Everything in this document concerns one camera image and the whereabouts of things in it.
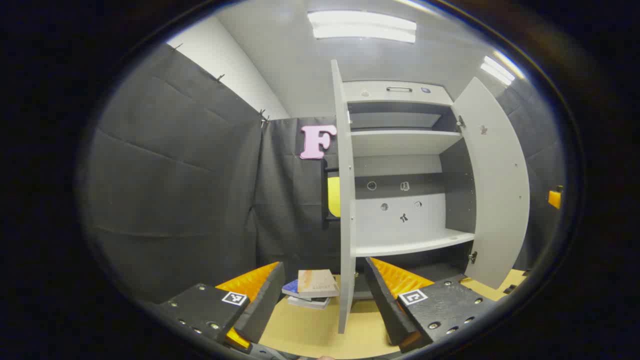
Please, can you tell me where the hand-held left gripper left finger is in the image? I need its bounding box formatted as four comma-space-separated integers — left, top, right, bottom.
150, 261, 287, 353

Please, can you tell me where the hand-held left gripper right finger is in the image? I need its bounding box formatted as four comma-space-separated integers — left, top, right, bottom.
364, 257, 501, 353

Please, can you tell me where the grey cabinet door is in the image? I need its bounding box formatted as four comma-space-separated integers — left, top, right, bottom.
330, 59, 357, 335
452, 76, 531, 291

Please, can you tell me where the grey shoe cabinet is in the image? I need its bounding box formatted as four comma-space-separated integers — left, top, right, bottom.
343, 80, 478, 301

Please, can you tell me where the white book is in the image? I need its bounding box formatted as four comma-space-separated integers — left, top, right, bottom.
287, 296, 331, 310

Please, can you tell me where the tan book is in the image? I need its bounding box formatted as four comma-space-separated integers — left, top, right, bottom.
297, 269, 340, 299

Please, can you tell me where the black backdrop cloth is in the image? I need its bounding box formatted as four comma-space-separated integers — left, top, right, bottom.
82, 42, 566, 306

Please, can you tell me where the long ceiling light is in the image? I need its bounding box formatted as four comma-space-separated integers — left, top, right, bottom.
480, 50, 526, 86
307, 10, 417, 44

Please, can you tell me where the black bar door handle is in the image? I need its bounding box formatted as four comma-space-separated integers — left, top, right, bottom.
322, 159, 342, 224

